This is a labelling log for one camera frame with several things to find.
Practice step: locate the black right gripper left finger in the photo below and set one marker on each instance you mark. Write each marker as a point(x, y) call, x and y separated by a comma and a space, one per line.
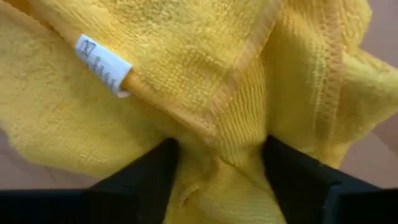
point(124, 202)

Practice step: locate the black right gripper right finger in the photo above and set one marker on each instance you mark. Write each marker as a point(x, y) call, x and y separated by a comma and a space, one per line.
point(326, 205)

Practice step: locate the yellow microfiber towel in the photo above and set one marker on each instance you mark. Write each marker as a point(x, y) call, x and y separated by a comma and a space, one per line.
point(186, 62)

